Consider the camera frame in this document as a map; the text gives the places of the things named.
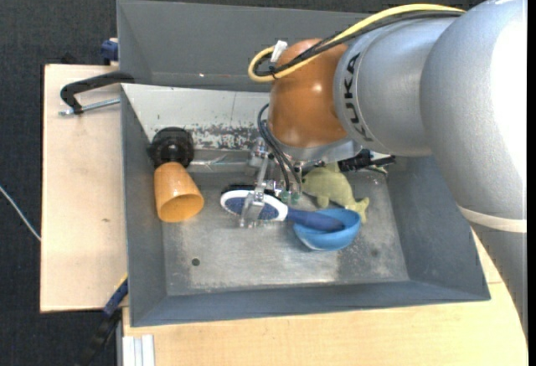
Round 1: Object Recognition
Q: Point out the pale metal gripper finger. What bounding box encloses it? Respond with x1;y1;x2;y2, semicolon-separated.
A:
238;193;255;229
248;194;267;229

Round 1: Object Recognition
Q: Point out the blue and white brush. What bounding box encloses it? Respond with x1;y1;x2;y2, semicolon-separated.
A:
219;188;347;232

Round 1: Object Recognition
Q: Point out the grey metal bin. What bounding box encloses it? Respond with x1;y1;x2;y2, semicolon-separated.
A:
116;0;492;327

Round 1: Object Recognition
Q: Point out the green toy dolphin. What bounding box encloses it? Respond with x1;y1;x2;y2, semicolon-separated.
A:
301;162;371;225

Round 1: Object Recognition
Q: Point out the orange plastic cup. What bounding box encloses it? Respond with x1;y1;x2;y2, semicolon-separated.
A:
152;162;205;224

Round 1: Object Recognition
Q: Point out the blue plastic bowl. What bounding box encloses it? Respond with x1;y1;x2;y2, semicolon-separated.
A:
292;207;363;252

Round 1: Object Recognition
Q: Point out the black round knob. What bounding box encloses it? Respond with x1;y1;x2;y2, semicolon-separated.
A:
147;126;196;169

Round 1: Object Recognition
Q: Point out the pale wood flat board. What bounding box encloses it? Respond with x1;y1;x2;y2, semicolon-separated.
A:
39;64;129;313

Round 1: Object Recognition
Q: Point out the black cylinder on white bracket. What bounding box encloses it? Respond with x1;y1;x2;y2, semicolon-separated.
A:
337;149;397;173

